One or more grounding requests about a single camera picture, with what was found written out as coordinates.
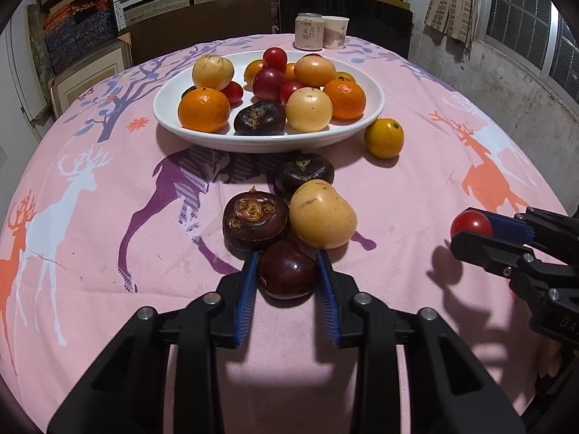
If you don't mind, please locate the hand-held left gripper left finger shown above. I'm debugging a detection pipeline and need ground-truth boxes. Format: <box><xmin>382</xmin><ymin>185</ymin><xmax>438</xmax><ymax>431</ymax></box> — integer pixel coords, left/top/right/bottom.
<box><xmin>47</xmin><ymin>250</ymin><xmax>261</xmax><ymax>434</ymax></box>

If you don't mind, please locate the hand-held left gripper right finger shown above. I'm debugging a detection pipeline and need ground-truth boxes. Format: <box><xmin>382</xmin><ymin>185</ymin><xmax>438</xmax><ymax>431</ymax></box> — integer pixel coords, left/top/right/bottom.
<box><xmin>315</xmin><ymin>250</ymin><xmax>528</xmax><ymax>434</ymax></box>

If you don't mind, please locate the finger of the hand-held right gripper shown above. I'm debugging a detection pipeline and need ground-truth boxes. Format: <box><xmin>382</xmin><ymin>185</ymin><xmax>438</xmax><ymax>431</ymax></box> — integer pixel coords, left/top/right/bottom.
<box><xmin>490</xmin><ymin>207</ymin><xmax>576</xmax><ymax>259</ymax></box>
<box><xmin>450</xmin><ymin>230</ymin><xmax>564</xmax><ymax>283</ymax></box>

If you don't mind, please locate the dark red plum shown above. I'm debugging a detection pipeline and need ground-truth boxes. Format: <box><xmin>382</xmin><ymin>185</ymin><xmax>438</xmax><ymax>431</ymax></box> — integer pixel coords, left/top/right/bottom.
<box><xmin>256</xmin><ymin>239</ymin><xmax>320</xmax><ymax>300</ymax></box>

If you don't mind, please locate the white plate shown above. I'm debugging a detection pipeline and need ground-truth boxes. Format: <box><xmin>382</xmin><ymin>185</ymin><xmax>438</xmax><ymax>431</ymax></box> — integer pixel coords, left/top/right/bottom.
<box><xmin>152</xmin><ymin>50</ymin><xmax>385</xmax><ymax>153</ymax></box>

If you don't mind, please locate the orange mandarin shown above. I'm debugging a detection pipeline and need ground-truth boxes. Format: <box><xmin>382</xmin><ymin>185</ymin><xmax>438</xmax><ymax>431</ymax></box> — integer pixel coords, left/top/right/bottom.
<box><xmin>323</xmin><ymin>78</ymin><xmax>367</xmax><ymax>121</ymax></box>
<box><xmin>177</xmin><ymin>87</ymin><xmax>231</xmax><ymax>134</ymax></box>

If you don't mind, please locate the person's right hand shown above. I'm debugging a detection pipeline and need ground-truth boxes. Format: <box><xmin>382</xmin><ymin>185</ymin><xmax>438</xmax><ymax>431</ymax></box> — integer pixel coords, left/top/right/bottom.
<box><xmin>536</xmin><ymin>339</ymin><xmax>568</xmax><ymax>380</ymax></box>

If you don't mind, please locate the yellow pear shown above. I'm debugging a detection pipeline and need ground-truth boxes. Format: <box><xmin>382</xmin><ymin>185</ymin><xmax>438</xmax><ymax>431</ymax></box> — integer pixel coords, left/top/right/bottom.
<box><xmin>294</xmin><ymin>55</ymin><xmax>337</xmax><ymax>88</ymax></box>
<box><xmin>192</xmin><ymin>54</ymin><xmax>235</xmax><ymax>91</ymax></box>
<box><xmin>289</xmin><ymin>179</ymin><xmax>358</xmax><ymax>250</ymax></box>
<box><xmin>285</xmin><ymin>88</ymin><xmax>334</xmax><ymax>133</ymax></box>

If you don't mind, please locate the pink printed tablecloth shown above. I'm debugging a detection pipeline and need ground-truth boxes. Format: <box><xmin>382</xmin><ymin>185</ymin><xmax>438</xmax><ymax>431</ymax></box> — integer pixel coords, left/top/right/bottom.
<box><xmin>0</xmin><ymin>31</ymin><xmax>579</xmax><ymax>434</ymax></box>

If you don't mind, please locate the yellowish orange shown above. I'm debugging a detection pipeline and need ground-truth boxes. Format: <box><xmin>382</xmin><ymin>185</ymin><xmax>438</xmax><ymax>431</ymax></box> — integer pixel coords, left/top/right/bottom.
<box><xmin>364</xmin><ymin>118</ymin><xmax>405</xmax><ymax>160</ymax></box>

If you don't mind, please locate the black chair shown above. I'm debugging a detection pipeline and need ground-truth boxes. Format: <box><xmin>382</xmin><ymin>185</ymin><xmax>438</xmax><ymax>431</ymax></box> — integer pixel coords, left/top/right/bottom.
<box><xmin>278</xmin><ymin>0</ymin><xmax>413</xmax><ymax>59</ymax></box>

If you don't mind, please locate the printed paper cup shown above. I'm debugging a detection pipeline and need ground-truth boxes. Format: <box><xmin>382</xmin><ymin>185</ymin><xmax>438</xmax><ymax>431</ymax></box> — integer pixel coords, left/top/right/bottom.
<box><xmin>322</xmin><ymin>16</ymin><xmax>351</xmax><ymax>50</ymax></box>

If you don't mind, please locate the pink drink can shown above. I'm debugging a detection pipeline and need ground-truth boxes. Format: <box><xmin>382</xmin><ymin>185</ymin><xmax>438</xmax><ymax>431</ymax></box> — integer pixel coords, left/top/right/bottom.
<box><xmin>295</xmin><ymin>13</ymin><xmax>325</xmax><ymax>50</ymax></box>

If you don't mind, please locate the brown board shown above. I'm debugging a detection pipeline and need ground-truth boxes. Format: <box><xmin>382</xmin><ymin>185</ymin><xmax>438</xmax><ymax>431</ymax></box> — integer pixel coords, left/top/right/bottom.
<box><xmin>118</xmin><ymin>0</ymin><xmax>278</xmax><ymax>66</ymax></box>

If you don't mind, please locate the pile of blue patterned boxes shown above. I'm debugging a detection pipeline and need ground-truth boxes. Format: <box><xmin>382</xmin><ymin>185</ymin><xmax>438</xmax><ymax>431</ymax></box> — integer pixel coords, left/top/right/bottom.
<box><xmin>43</xmin><ymin>4</ymin><xmax>117</xmax><ymax>74</ymax></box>

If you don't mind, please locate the grey mottled panel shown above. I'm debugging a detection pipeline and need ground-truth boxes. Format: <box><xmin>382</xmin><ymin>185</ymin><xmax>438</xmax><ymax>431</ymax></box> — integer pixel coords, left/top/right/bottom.
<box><xmin>27</xmin><ymin>2</ymin><xmax>56</xmax><ymax>97</ymax></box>

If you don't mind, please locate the window with wire mesh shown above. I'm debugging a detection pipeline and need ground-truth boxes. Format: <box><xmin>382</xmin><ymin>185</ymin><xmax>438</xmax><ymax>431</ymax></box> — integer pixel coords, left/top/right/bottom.
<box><xmin>483</xmin><ymin>0</ymin><xmax>579</xmax><ymax>102</ymax></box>

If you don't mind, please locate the wooden picture frame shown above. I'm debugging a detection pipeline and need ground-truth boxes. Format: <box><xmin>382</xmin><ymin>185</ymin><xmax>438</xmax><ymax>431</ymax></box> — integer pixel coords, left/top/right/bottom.
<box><xmin>49</xmin><ymin>38</ymin><xmax>133</xmax><ymax>118</ymax></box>

